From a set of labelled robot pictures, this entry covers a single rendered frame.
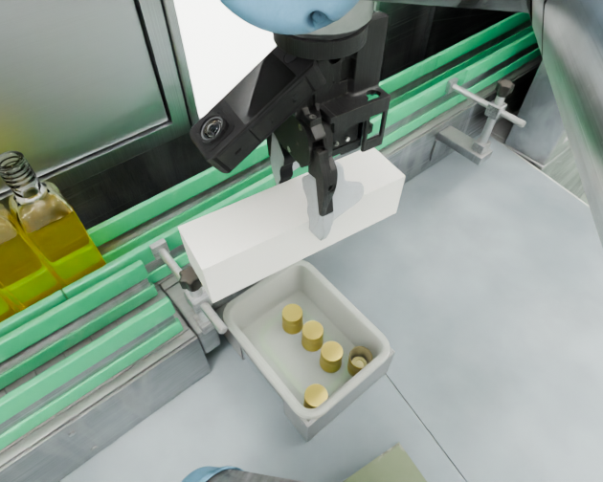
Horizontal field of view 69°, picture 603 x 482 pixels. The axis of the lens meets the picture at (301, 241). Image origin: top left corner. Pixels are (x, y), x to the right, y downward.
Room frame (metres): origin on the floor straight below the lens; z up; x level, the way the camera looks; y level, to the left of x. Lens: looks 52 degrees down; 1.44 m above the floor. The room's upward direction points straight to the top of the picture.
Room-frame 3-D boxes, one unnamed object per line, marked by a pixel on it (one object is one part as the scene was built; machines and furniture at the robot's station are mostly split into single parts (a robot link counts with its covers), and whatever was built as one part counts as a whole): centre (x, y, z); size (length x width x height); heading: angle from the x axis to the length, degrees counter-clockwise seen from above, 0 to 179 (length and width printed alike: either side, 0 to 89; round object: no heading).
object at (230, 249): (0.32, 0.00, 1.08); 0.24 x 0.06 x 0.06; 121
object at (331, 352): (0.28, -0.05, 0.79); 0.04 x 0.04 x 0.04
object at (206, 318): (0.31, 0.15, 0.95); 0.17 x 0.03 x 0.12; 39
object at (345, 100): (0.33, -0.02, 1.23); 0.09 x 0.08 x 0.12; 121
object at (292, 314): (0.35, 0.01, 0.79); 0.04 x 0.04 x 0.04
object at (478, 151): (0.72, -0.35, 0.90); 0.17 x 0.05 x 0.22; 39
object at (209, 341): (0.32, 0.16, 0.85); 0.09 x 0.04 x 0.07; 39
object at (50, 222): (0.34, 0.30, 0.99); 0.06 x 0.06 x 0.21; 40
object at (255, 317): (0.31, 0.00, 0.80); 0.22 x 0.17 x 0.09; 39
